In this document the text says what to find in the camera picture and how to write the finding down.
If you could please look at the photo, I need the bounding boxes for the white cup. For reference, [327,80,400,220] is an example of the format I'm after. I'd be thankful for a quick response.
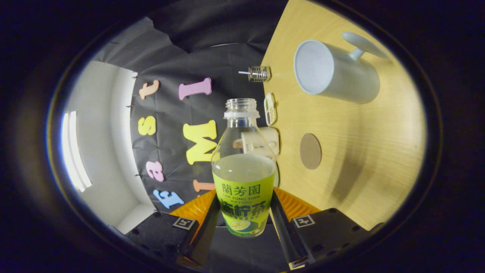
[294,31,389,105]

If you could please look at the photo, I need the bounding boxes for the white divided food tray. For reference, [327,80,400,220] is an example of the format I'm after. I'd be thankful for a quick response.
[264,93,277,126]

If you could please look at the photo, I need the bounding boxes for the white toaster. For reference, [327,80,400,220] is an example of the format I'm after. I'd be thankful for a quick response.
[232,127,280,155]

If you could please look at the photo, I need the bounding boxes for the round brown coaster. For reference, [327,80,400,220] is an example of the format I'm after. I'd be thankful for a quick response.
[300,133,322,170]

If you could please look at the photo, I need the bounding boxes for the green label juice bottle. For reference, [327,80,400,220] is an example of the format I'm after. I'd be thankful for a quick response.
[211,98,277,238]

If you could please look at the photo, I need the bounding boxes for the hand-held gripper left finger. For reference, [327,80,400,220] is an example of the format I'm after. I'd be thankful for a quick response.
[125,189,221,270]

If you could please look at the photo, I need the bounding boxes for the wire mesh holder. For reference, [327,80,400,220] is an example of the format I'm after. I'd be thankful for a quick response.
[248,66,271,83]

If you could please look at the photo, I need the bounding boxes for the wooden table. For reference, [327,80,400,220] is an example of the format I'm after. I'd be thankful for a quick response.
[261,0,427,231]

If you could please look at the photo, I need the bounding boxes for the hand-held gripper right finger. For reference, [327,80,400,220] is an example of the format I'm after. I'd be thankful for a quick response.
[270,187,385,268]

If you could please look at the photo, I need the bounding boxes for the ceiling light panel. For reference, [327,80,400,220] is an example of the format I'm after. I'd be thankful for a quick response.
[62,111,92,193]

